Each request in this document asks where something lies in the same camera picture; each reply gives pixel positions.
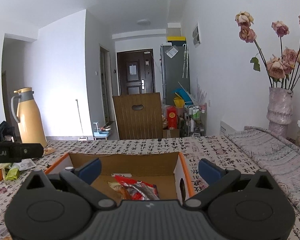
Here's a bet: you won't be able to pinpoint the red snack packet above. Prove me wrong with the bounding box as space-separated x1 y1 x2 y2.
108 175 160 200

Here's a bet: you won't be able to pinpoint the black folding chair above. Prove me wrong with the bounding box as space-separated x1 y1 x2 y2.
0 121 15 142

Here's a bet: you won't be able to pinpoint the green snack packet on table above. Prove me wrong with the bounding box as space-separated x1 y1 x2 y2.
5 167 20 181

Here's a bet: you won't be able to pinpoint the calligraphy tablecloth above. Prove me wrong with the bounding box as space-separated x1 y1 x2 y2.
0 134 300 240

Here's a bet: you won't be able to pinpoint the yellow thermos jug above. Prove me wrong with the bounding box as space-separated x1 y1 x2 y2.
11 87 47 147

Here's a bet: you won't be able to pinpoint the orange white cardboard box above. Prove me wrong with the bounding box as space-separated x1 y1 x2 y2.
44 152 195 203

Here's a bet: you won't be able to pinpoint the blue toy on floor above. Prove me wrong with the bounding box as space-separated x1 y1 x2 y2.
93 122 111 140

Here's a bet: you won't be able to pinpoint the metal storage cart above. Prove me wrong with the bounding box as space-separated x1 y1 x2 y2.
184 103 207 137

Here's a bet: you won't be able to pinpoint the red gift box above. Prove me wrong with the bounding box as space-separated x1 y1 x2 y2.
166 106 178 129

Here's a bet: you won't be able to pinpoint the folded patterned cloth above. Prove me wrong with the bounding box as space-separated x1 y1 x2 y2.
227 126 300 212

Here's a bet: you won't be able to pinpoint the brown wooden chair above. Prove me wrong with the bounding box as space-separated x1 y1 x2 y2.
113 93 163 140

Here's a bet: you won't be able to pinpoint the pink ribbed vase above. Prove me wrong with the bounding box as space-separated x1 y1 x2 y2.
267 87 293 138

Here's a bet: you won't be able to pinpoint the dark brown entrance door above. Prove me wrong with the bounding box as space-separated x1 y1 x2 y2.
117 49 155 95

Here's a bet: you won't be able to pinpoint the grey refrigerator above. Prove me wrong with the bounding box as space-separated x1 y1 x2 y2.
160 45 190 105

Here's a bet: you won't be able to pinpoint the dried pink roses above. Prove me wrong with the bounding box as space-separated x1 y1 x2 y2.
235 11 300 92

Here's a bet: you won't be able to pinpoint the yellow box on refrigerator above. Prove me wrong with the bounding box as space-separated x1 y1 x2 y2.
167 36 186 42

